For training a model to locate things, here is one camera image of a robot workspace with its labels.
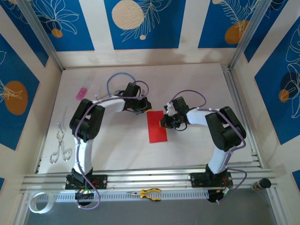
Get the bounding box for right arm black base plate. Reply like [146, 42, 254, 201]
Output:
[190, 172, 233, 188]

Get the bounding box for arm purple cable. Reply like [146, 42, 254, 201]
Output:
[75, 81, 150, 210]
[172, 90, 248, 203]

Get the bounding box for red paper sheet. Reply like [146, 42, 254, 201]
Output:
[147, 110, 169, 143]

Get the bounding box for black capped bottle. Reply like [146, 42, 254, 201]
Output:
[251, 178, 272, 192]

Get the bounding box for white slotted cable tray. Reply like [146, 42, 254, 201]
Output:
[37, 189, 210, 203]

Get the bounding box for black electronics module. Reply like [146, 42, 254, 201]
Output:
[207, 188, 233, 204]
[74, 188, 95, 207]

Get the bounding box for blue stethoscope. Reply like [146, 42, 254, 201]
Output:
[95, 72, 137, 100]

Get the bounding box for aluminium side rail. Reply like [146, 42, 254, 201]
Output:
[221, 65, 264, 169]

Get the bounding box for metal tongs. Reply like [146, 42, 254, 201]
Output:
[49, 121, 72, 164]

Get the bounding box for aluminium mounting rail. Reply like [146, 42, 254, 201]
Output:
[20, 166, 285, 195]

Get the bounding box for pink capped clear tube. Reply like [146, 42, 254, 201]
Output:
[75, 73, 96, 100]

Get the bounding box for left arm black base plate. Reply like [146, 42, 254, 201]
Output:
[65, 173, 108, 190]

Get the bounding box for yellow black pliers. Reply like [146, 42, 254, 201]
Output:
[126, 188, 162, 202]

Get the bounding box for aluminium frame post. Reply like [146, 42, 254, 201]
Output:
[17, 0, 65, 71]
[229, 0, 275, 69]

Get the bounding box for clear tape roll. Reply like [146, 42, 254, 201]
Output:
[28, 192, 55, 214]

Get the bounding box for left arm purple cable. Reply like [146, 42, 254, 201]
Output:
[75, 81, 150, 210]

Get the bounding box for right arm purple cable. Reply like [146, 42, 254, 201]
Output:
[172, 90, 248, 203]

